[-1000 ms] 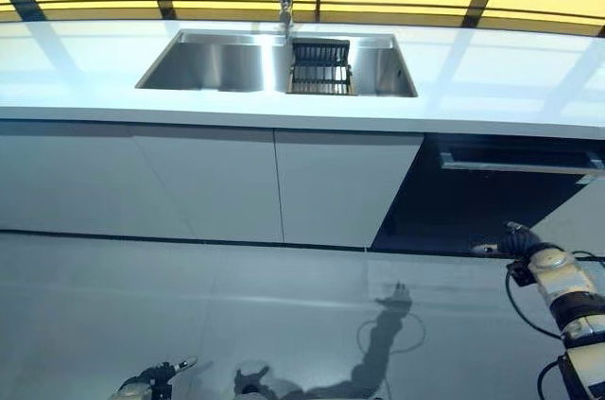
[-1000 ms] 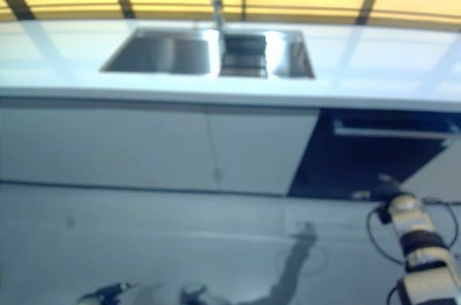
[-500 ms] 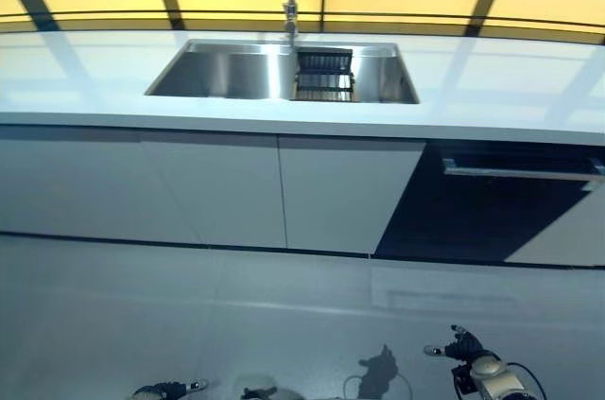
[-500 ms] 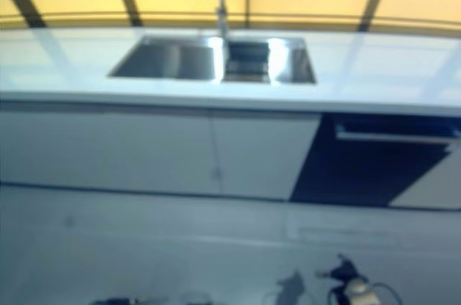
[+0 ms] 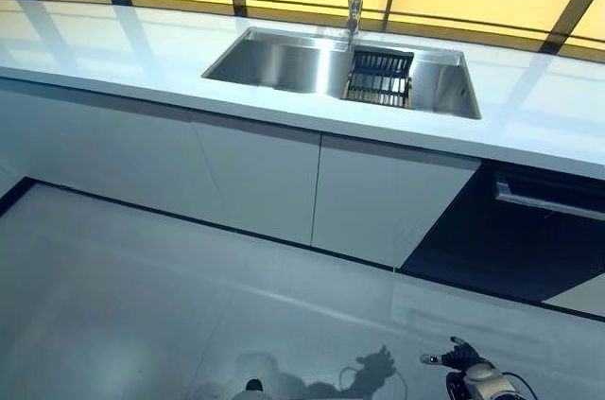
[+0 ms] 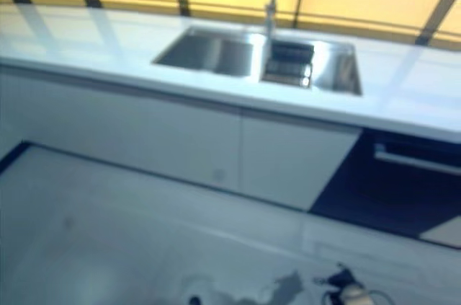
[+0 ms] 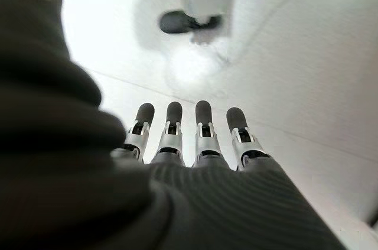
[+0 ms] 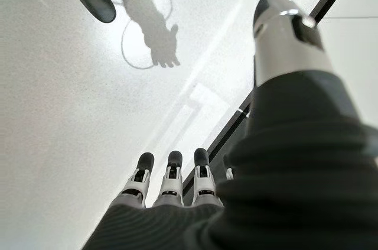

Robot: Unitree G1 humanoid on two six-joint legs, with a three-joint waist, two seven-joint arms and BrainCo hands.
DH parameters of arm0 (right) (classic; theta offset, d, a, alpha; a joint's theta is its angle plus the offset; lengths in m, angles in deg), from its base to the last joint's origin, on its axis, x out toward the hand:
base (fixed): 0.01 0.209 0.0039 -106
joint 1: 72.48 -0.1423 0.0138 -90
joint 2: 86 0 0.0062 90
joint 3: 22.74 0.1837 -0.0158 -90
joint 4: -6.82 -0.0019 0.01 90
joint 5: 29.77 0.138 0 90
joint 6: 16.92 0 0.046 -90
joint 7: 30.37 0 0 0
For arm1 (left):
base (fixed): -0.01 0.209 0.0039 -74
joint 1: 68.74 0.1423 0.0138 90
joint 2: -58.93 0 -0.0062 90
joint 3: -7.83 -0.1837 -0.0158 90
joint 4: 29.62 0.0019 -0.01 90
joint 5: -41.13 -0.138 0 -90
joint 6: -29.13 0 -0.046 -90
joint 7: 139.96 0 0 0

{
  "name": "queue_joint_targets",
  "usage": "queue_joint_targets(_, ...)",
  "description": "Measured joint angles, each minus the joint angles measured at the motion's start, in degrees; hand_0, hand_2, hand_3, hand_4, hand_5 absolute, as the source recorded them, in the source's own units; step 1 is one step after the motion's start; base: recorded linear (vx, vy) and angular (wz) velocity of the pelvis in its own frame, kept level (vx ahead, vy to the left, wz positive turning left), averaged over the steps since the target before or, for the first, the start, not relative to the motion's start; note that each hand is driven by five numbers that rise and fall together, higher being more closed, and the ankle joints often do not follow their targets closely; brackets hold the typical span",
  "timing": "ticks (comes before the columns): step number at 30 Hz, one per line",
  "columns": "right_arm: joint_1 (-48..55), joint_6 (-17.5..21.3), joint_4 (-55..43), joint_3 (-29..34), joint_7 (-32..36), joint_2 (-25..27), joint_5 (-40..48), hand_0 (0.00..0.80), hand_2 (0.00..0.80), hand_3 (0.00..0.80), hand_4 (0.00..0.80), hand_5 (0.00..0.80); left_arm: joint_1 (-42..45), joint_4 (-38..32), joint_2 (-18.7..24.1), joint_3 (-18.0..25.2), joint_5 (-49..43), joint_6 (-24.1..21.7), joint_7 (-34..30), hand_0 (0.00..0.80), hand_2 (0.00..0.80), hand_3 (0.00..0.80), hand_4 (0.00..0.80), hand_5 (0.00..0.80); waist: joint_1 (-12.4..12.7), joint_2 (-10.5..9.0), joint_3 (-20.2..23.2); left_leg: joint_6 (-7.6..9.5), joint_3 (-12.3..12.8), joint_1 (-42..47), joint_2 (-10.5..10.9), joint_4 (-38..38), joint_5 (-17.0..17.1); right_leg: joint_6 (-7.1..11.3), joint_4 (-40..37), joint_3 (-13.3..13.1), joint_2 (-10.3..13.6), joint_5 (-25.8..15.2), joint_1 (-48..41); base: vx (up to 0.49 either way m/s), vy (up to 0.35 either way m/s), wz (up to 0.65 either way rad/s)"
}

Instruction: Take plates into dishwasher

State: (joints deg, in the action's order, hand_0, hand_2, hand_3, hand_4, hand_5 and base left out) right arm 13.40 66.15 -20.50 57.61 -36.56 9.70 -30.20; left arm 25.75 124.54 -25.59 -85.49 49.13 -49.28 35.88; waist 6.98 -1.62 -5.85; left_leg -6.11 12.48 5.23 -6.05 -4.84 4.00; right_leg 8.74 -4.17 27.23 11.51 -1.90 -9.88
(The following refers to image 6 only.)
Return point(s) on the open dishwasher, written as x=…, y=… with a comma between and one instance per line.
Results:
x=396, y=182

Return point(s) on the narrow white cabinet door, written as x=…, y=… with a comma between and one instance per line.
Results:
x=288, y=161

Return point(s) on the stainless steel sink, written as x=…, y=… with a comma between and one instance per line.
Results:
x=216, y=52

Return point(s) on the black dish drying rack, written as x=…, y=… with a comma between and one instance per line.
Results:
x=288, y=63

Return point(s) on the wide white cabinet door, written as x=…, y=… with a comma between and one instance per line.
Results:
x=126, y=128

